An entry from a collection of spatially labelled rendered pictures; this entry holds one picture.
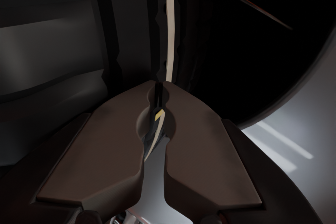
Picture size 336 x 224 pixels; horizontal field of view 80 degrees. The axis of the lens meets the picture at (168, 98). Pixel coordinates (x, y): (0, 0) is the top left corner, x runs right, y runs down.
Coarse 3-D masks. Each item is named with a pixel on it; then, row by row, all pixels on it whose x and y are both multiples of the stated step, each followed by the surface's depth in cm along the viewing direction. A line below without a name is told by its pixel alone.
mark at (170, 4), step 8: (168, 0) 13; (168, 8) 13; (168, 16) 14; (168, 24) 14; (168, 32) 14; (168, 40) 14; (168, 48) 15; (168, 56) 15; (168, 64) 15; (168, 72) 16; (168, 80) 16; (160, 120) 18; (160, 128) 20; (152, 144) 20; (144, 160) 22
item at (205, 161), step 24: (168, 96) 10; (192, 96) 10; (168, 120) 10; (192, 120) 9; (216, 120) 9; (168, 144) 7; (192, 144) 7; (216, 144) 8; (168, 168) 6; (192, 168) 7; (216, 168) 7; (240, 168) 7; (168, 192) 7; (192, 192) 6; (216, 192) 6; (240, 192) 6; (192, 216) 6
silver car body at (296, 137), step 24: (312, 96) 35; (264, 120) 41; (288, 120) 39; (312, 120) 37; (264, 144) 44; (288, 144) 41; (312, 144) 39; (144, 168) 70; (288, 168) 44; (312, 168) 41; (144, 192) 77; (312, 192) 44; (144, 216) 87; (168, 216) 77
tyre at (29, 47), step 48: (0, 0) 6; (48, 0) 7; (96, 0) 9; (144, 0) 11; (192, 0) 17; (0, 48) 6; (48, 48) 7; (96, 48) 9; (144, 48) 12; (192, 48) 19; (0, 96) 6; (48, 96) 8; (96, 96) 9; (0, 144) 7; (144, 144) 19
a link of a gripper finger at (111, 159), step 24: (120, 96) 10; (144, 96) 10; (96, 120) 8; (120, 120) 8; (144, 120) 9; (72, 144) 7; (96, 144) 7; (120, 144) 7; (72, 168) 6; (96, 168) 6; (120, 168) 6; (48, 192) 6; (72, 192) 6; (96, 192) 6; (120, 192) 6
